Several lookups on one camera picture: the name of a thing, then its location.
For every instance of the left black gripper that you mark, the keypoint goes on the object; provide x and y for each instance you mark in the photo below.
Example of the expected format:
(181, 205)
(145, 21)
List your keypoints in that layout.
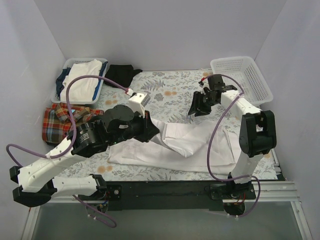
(144, 127)

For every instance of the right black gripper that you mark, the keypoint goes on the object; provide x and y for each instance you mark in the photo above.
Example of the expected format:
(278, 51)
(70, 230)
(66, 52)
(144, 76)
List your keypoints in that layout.
(205, 100)

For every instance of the white long sleeve shirt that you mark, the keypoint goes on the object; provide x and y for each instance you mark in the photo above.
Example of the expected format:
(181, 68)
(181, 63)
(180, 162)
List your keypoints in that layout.
(181, 147)

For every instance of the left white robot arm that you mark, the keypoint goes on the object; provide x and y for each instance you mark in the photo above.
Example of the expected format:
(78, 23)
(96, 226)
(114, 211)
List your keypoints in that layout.
(39, 182)

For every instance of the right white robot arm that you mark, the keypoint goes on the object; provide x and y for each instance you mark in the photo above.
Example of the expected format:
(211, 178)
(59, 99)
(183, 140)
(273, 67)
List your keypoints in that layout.
(257, 134)

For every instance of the floral patterned table mat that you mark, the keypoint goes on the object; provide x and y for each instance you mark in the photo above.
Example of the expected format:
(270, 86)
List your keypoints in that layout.
(171, 94)

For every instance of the right white plastic basket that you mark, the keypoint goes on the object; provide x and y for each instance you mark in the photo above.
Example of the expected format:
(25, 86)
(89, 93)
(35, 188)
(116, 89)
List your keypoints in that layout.
(244, 70)

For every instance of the black folded garment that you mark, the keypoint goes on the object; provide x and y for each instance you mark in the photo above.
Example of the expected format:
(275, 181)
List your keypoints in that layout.
(122, 74)

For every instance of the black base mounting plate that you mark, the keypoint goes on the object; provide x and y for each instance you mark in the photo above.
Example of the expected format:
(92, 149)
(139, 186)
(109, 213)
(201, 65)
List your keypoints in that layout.
(167, 195)

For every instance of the folded white shirt in basket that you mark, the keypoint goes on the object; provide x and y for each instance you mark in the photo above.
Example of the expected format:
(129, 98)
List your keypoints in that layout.
(84, 89)

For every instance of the red plaid shirt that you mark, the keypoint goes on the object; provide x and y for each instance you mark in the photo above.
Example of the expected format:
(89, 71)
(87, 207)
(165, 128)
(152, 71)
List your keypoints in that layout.
(57, 121)

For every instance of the navy garment in basket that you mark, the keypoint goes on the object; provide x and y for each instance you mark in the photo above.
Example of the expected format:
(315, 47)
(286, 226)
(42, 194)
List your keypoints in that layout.
(59, 81)

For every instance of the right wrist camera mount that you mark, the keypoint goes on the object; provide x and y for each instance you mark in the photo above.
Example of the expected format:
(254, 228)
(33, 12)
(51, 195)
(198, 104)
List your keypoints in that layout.
(204, 87)

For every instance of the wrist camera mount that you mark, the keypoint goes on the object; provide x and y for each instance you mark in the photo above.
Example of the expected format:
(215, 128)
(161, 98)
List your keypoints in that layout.
(204, 87)
(138, 101)

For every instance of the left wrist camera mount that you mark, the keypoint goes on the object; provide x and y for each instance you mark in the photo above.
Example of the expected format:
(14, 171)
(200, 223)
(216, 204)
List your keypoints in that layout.
(138, 101)

